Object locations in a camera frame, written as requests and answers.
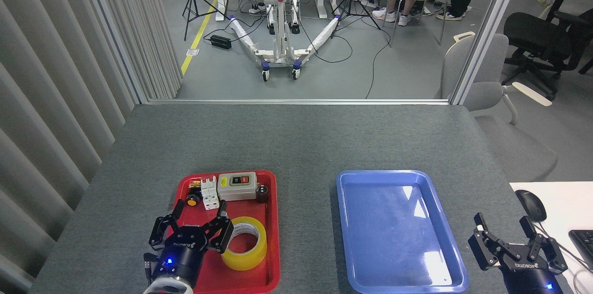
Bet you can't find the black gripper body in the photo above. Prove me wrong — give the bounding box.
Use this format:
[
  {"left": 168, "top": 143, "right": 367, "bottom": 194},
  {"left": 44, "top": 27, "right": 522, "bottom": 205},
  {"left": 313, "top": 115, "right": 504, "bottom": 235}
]
[
  {"left": 155, "top": 225, "right": 211, "bottom": 283},
  {"left": 500, "top": 245, "right": 563, "bottom": 294}
]

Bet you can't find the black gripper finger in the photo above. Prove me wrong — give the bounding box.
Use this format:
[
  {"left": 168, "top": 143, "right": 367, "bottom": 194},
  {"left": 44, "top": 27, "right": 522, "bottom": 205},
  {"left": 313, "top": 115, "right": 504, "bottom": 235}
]
[
  {"left": 519, "top": 216, "right": 568, "bottom": 276},
  {"left": 202, "top": 206, "right": 233, "bottom": 254},
  {"left": 468, "top": 213, "right": 515, "bottom": 270},
  {"left": 149, "top": 199, "right": 186, "bottom": 250}
]

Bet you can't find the yellow tape roll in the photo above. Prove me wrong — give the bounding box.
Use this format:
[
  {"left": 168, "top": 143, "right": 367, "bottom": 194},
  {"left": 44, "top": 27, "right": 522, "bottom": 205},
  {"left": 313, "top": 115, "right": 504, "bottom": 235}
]
[{"left": 221, "top": 216, "right": 268, "bottom": 271}]

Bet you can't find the black keyboard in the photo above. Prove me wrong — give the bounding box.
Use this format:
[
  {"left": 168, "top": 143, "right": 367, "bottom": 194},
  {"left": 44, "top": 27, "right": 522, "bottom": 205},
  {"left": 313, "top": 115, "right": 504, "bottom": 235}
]
[{"left": 568, "top": 230, "right": 593, "bottom": 269}]

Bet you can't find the red plastic tray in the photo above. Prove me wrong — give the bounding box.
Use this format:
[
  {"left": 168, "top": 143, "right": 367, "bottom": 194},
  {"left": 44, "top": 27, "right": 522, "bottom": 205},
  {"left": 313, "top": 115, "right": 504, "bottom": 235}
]
[{"left": 160, "top": 170, "right": 281, "bottom": 294}]

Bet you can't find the white circuit breaker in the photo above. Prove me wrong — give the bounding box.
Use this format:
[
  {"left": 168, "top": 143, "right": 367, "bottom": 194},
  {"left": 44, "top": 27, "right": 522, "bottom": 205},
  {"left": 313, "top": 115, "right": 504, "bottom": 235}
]
[{"left": 201, "top": 176, "right": 220, "bottom": 211}]

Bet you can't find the white desk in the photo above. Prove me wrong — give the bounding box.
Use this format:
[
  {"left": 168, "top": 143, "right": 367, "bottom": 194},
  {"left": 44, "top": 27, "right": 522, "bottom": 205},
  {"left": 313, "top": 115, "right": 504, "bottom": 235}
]
[{"left": 510, "top": 181, "right": 593, "bottom": 294}]

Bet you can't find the black computer mouse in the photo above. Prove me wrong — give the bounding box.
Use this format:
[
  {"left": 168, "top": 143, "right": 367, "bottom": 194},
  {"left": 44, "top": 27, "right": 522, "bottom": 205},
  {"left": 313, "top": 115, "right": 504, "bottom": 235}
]
[{"left": 515, "top": 190, "right": 547, "bottom": 222}]

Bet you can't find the blue plastic tray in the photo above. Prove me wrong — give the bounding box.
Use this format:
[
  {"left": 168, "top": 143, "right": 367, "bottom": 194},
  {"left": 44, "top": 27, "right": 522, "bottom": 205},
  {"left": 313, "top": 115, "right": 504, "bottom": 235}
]
[{"left": 336, "top": 170, "right": 469, "bottom": 294}]

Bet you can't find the grey office chair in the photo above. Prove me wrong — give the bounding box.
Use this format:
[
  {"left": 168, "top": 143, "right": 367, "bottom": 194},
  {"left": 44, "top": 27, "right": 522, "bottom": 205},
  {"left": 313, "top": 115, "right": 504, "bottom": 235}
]
[{"left": 440, "top": 31, "right": 559, "bottom": 182}]

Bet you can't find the white wheeled stand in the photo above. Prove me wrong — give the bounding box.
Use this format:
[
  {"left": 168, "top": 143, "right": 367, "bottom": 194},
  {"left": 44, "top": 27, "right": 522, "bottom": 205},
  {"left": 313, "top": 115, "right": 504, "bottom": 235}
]
[{"left": 229, "top": 0, "right": 341, "bottom": 82}]

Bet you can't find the black office chair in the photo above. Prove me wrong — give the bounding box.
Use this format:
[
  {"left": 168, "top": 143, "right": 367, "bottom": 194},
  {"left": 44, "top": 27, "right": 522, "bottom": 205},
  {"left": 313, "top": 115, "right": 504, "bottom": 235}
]
[{"left": 503, "top": 0, "right": 593, "bottom": 101}]

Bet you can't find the black mouse cable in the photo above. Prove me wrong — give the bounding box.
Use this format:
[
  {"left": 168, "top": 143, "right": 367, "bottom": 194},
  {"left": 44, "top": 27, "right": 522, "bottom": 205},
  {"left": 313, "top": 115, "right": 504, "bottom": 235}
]
[{"left": 537, "top": 221, "right": 593, "bottom": 272}]

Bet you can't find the grey push button switch box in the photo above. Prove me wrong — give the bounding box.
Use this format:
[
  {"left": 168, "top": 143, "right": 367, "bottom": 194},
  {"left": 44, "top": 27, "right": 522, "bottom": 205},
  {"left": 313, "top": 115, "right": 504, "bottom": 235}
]
[{"left": 217, "top": 172, "right": 258, "bottom": 201}]

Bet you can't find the silver frame rail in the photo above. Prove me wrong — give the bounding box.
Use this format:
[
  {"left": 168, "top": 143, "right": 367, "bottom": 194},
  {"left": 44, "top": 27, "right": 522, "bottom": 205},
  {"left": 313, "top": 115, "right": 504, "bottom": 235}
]
[{"left": 147, "top": 99, "right": 451, "bottom": 106}]

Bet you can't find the silver frame post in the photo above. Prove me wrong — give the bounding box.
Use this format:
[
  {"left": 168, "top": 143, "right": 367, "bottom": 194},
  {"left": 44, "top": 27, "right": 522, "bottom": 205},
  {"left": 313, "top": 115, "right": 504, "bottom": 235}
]
[{"left": 449, "top": 0, "right": 529, "bottom": 106}]

